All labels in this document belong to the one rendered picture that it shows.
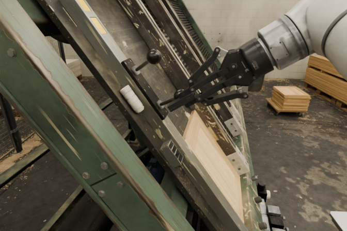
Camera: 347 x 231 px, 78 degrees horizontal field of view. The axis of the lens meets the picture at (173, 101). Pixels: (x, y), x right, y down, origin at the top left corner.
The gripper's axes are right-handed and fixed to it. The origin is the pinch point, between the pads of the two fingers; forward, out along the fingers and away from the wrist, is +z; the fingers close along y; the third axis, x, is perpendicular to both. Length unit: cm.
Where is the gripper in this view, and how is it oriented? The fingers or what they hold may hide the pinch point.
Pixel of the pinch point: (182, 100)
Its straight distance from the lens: 50.3
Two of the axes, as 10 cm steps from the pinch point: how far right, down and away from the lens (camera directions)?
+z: -8.0, 4.7, 3.8
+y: 5.6, 8.1, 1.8
